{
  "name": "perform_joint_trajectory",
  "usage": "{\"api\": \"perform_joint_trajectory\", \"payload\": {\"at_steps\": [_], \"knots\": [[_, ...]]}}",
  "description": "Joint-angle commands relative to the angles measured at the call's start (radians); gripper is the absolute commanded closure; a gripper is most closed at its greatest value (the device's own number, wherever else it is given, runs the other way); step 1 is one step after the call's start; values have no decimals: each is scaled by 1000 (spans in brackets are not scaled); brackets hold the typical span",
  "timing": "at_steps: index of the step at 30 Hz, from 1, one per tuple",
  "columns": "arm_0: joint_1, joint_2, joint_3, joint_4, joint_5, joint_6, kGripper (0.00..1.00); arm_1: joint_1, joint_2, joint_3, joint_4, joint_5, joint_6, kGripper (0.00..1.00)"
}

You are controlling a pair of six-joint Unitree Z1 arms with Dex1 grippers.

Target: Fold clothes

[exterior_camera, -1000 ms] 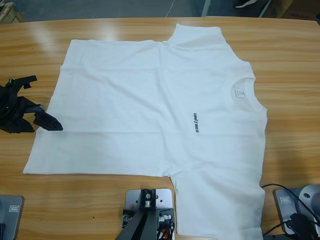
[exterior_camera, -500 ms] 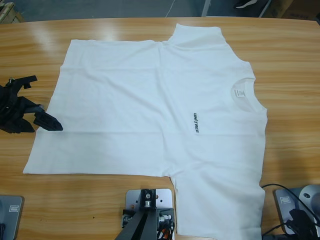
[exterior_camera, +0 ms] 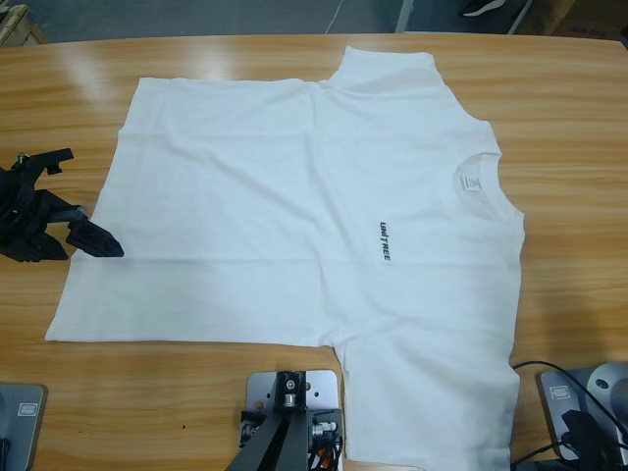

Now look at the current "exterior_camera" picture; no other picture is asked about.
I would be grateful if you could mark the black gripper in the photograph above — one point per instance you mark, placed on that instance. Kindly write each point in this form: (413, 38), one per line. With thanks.
(581, 436)
(24, 213)

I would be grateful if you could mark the white Unitree t-shirt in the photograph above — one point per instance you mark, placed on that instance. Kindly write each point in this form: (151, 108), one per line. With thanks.
(245, 221)

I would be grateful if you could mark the wooden pallet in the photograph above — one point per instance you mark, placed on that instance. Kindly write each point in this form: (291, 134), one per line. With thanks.
(19, 29)

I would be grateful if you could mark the white pole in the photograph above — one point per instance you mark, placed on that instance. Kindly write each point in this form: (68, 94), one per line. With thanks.
(404, 17)

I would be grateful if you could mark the brown cardboard box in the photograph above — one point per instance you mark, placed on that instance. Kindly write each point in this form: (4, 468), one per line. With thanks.
(539, 22)

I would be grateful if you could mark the dark printed box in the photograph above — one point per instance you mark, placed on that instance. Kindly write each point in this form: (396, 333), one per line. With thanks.
(598, 19)

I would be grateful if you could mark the black shoe white sole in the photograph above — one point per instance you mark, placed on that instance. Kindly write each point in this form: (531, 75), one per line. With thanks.
(483, 7)

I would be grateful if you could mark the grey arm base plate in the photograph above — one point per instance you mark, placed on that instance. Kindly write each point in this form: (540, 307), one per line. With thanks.
(608, 392)
(22, 422)

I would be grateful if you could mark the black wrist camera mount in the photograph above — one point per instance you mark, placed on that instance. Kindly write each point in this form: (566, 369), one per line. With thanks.
(46, 157)

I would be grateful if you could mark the white mount block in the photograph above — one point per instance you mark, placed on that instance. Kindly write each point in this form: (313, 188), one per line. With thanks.
(319, 387)

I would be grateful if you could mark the dark camera post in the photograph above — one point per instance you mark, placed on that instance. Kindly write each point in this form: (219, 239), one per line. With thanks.
(275, 451)

